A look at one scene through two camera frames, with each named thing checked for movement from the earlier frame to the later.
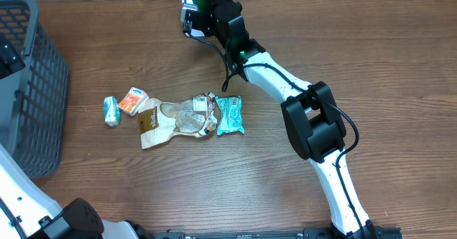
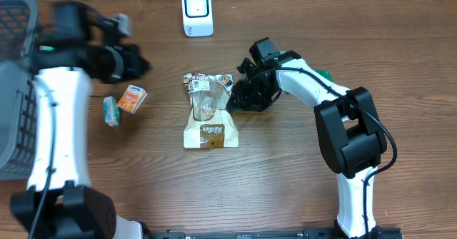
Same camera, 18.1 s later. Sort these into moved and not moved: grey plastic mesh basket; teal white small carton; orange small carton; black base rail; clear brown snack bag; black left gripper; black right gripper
Moved: clear brown snack bag; black left gripper; black right gripper
Not moved: black base rail; teal white small carton; orange small carton; grey plastic mesh basket
